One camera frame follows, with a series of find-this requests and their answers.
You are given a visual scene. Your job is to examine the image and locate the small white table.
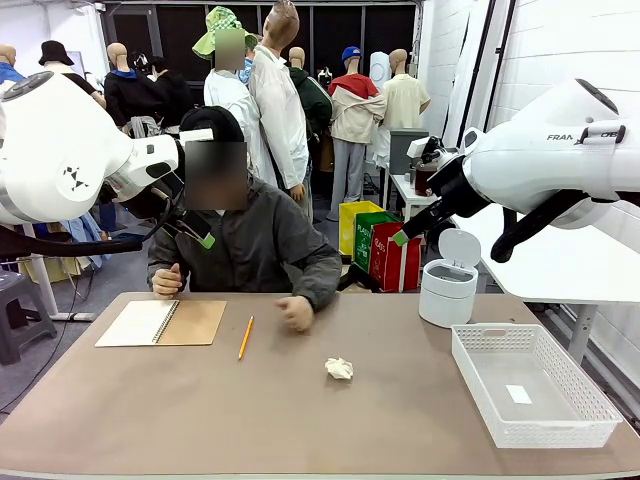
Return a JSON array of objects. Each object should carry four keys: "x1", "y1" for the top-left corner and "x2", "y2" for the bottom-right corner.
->
[{"x1": 389, "y1": 172, "x2": 441, "y2": 224}]

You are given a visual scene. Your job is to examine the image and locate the mannequin in red beige jacket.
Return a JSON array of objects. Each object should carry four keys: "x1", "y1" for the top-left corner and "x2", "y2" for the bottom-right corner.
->
[{"x1": 327, "y1": 45, "x2": 387, "y2": 222}]

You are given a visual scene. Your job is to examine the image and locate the green sorting bag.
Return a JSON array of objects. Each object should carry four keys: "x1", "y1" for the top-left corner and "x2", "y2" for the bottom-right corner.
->
[{"x1": 353, "y1": 211, "x2": 401, "y2": 274}]

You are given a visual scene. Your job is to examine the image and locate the mannequin in cream shirt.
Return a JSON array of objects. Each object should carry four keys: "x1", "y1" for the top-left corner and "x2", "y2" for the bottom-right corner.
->
[{"x1": 382, "y1": 48, "x2": 432, "y2": 132}]

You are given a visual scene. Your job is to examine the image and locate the black wall pipe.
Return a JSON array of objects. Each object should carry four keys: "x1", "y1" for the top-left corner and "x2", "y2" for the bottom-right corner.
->
[
  {"x1": 471, "y1": 0, "x2": 499, "y2": 149},
  {"x1": 487, "y1": 0, "x2": 518, "y2": 136}
]

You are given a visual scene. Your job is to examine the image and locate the person's left forearm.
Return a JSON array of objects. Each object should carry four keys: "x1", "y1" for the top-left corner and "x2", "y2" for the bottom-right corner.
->
[{"x1": 292, "y1": 249, "x2": 344, "y2": 314}]

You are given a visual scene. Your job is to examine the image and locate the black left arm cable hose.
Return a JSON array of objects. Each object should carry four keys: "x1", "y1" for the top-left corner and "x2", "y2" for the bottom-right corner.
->
[{"x1": 0, "y1": 197, "x2": 174, "y2": 259}]

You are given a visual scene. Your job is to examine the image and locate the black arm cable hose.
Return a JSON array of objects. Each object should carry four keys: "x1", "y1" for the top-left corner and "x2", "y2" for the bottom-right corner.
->
[
  {"x1": 0, "y1": 197, "x2": 174, "y2": 259},
  {"x1": 490, "y1": 189, "x2": 594, "y2": 265}
]

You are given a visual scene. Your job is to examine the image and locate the tall mannequin in white shirt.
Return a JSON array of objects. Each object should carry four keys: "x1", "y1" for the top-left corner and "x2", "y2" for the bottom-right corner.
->
[{"x1": 248, "y1": 0, "x2": 311, "y2": 204}]

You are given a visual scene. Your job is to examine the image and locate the green checked sun hat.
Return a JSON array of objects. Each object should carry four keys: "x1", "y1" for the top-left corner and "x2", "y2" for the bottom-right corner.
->
[{"x1": 192, "y1": 5, "x2": 259, "y2": 61}]

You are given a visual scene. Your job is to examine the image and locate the white paper ball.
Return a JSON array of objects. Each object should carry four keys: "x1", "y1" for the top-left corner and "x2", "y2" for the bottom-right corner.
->
[{"x1": 323, "y1": 356, "x2": 355, "y2": 381}]

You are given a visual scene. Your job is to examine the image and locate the white desk leg frame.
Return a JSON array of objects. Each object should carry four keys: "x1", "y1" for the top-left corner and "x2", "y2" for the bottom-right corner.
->
[{"x1": 22, "y1": 224, "x2": 96, "y2": 322}]

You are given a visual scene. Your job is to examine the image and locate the white oval panel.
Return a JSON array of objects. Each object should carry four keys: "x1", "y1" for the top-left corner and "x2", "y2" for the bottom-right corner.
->
[{"x1": 369, "y1": 51, "x2": 392, "y2": 91}]

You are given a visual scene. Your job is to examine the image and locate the grey plastic stool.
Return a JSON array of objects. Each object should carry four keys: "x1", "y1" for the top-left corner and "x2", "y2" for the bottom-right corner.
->
[{"x1": 0, "y1": 269, "x2": 59, "y2": 366}]

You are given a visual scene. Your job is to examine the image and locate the mannequin in black tee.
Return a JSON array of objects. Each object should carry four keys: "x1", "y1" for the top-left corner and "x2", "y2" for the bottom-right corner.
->
[{"x1": 42, "y1": 59, "x2": 107, "y2": 109}]

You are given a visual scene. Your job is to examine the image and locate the mannequin in blue shirt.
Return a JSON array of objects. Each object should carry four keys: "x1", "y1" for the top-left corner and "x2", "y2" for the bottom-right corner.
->
[{"x1": 0, "y1": 43, "x2": 26, "y2": 86}]

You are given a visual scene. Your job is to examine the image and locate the red sorting bag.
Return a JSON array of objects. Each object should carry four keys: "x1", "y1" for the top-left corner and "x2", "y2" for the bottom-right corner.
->
[{"x1": 368, "y1": 222, "x2": 424, "y2": 294}]

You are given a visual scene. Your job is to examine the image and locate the background person in black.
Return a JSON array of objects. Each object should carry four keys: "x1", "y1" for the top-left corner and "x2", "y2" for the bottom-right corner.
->
[{"x1": 148, "y1": 55, "x2": 195, "y2": 132}]

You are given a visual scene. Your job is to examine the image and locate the black floor stand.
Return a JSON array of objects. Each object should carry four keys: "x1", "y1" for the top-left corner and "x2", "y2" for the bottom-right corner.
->
[{"x1": 339, "y1": 253, "x2": 381, "y2": 294}]

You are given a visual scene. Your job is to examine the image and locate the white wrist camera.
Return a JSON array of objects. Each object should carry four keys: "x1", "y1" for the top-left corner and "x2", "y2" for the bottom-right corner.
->
[
  {"x1": 175, "y1": 128, "x2": 215, "y2": 161},
  {"x1": 406, "y1": 135, "x2": 446, "y2": 161}
]

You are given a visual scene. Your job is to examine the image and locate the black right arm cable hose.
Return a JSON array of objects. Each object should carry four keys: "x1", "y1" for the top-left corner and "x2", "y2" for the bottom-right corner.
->
[{"x1": 490, "y1": 189, "x2": 594, "y2": 265}]

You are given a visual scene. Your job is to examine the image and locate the black baseball cap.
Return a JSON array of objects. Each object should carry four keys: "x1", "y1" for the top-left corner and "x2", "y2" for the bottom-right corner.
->
[{"x1": 178, "y1": 105, "x2": 246, "y2": 146}]

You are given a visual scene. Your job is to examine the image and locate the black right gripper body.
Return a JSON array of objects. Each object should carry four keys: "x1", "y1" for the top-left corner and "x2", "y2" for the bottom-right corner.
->
[{"x1": 428, "y1": 155, "x2": 494, "y2": 219}]

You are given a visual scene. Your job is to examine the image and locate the large white table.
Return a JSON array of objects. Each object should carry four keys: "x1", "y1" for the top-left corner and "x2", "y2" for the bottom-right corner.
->
[{"x1": 449, "y1": 199, "x2": 640, "y2": 364}]

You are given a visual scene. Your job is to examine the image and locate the mannequin in dark green hoodie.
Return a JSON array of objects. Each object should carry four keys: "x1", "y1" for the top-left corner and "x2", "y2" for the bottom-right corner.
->
[{"x1": 288, "y1": 46, "x2": 334, "y2": 151}]

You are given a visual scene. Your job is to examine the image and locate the grey cabinet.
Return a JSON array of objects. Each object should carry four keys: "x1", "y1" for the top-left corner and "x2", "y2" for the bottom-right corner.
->
[{"x1": 388, "y1": 128, "x2": 431, "y2": 176}]

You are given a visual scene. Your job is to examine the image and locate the yellow sorting bag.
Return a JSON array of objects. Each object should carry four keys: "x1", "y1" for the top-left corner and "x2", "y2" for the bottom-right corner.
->
[{"x1": 338, "y1": 200, "x2": 385, "y2": 257}]

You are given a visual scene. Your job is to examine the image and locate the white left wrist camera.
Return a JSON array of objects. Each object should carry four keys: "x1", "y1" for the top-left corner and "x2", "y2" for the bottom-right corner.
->
[{"x1": 175, "y1": 128, "x2": 215, "y2": 161}]

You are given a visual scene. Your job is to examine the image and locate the white round lidded bin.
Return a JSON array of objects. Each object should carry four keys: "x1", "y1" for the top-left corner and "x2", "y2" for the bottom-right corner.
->
[{"x1": 418, "y1": 228, "x2": 482, "y2": 330}]

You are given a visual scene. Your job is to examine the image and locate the person's right hand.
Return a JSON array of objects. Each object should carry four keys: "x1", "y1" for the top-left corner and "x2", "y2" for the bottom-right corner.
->
[{"x1": 151, "y1": 262, "x2": 184, "y2": 300}]

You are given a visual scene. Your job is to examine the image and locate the white perforated plastic basket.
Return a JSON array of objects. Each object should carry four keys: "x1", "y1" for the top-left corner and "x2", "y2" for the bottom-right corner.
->
[{"x1": 451, "y1": 323, "x2": 624, "y2": 450}]

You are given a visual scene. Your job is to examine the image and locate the person's head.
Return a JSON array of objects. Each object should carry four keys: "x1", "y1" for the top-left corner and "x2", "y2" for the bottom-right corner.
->
[{"x1": 183, "y1": 141, "x2": 250, "y2": 212}]

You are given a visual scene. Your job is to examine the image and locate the grey jacket torso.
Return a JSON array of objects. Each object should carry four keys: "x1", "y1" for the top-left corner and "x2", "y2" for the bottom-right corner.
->
[{"x1": 147, "y1": 174, "x2": 344, "y2": 296}]

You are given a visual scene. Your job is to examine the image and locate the spiral notebook with brown cover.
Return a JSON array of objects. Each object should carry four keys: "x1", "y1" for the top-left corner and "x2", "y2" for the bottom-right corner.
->
[{"x1": 94, "y1": 298, "x2": 228, "y2": 349}]

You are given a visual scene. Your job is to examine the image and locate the black bucket hat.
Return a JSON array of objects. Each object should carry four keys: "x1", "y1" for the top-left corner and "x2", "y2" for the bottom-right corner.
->
[{"x1": 38, "y1": 40, "x2": 75, "y2": 67}]

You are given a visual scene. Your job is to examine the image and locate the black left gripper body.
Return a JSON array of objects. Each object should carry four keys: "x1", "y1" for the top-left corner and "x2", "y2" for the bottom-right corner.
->
[{"x1": 127, "y1": 172, "x2": 189, "y2": 224}]

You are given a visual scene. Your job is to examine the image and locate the person's left hand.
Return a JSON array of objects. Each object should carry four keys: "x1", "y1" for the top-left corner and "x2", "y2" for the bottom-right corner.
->
[{"x1": 273, "y1": 295, "x2": 315, "y2": 334}]

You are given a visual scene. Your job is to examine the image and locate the hanging blue and beige clothes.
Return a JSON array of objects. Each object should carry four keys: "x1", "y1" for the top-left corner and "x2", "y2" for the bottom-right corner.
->
[{"x1": 19, "y1": 212, "x2": 109, "y2": 284}]

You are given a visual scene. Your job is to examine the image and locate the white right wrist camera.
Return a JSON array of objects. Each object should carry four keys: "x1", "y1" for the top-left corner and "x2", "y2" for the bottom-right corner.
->
[{"x1": 406, "y1": 135, "x2": 446, "y2": 161}]

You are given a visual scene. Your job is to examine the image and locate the dark brown jug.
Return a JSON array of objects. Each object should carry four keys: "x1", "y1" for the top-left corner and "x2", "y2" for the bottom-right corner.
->
[{"x1": 413, "y1": 159, "x2": 440, "y2": 197}]

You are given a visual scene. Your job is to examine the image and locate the mannequin in white coat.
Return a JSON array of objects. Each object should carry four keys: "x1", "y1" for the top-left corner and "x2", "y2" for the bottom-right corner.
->
[{"x1": 203, "y1": 27, "x2": 262, "y2": 144}]

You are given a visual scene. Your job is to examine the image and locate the grey backpack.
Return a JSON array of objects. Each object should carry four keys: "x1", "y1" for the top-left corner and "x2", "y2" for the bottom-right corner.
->
[{"x1": 124, "y1": 115, "x2": 160, "y2": 139}]

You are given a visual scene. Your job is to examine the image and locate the yellow pencil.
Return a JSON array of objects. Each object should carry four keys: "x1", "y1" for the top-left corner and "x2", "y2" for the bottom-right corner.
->
[{"x1": 237, "y1": 314, "x2": 255, "y2": 361}]

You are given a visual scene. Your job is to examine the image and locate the mannequin in black jacket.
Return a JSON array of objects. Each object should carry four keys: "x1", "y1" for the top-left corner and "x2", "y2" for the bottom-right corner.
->
[{"x1": 103, "y1": 42, "x2": 156, "y2": 129}]

